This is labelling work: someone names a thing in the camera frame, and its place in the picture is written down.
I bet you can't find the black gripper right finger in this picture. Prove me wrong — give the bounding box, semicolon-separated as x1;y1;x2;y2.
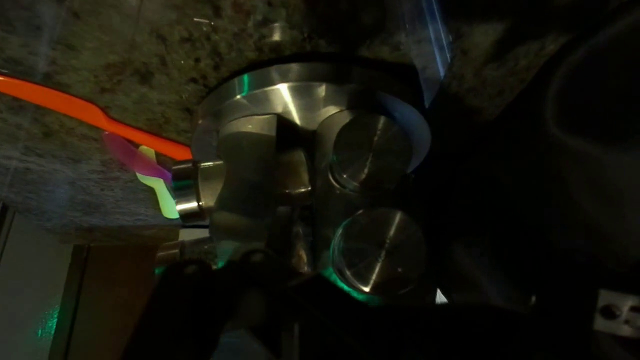
528;265;640;360

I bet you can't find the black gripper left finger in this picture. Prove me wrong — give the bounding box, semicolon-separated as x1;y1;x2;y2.
122;252;282;360

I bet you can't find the steel revolving spice rack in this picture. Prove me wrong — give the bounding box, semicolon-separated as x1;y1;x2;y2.
188;56;436;316

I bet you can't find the steel capped spice jar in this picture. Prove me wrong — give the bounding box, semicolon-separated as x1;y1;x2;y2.
326;206;428;297
326;108;412;191
170;160;204;189
173;197;204;219

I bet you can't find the wooden knife block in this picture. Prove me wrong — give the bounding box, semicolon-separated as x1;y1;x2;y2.
0;202;165;360

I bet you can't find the yellow plastic knife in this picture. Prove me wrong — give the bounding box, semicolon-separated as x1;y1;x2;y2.
136;145;181;221

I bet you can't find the purple plastic knife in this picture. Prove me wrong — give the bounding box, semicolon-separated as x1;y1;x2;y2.
102;130;173;182

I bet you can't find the orange plastic knife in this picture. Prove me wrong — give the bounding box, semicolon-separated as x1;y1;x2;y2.
0;71;195;162

